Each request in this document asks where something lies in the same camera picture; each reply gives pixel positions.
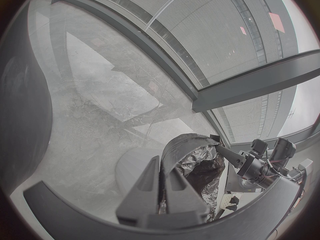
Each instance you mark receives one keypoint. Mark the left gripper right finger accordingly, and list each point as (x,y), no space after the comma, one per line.
(185,204)

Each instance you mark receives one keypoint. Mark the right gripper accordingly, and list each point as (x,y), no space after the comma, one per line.
(252,167)

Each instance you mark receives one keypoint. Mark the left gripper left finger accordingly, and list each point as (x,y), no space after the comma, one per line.
(136,204)

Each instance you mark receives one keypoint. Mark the black plastic bag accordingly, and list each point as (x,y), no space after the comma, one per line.
(200,169)

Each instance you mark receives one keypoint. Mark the black plastic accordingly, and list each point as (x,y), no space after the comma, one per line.
(234,203)

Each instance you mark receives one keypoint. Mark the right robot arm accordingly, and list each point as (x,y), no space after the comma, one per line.
(283,147)

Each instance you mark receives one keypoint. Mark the window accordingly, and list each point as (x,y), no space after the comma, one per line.
(250,85)

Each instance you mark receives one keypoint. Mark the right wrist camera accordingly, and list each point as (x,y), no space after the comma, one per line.
(258,146)

